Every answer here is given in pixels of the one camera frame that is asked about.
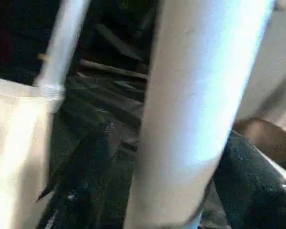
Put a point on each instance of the white plastic table leg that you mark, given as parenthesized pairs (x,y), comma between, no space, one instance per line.
(193,95)
(62,43)

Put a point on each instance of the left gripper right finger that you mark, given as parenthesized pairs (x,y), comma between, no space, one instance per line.
(252,186)

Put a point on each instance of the black work mat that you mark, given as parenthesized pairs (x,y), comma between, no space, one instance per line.
(105,105)

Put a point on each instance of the white table frame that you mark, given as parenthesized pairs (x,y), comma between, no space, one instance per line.
(14,143)

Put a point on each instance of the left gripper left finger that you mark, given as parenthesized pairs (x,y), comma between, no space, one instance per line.
(90,181)

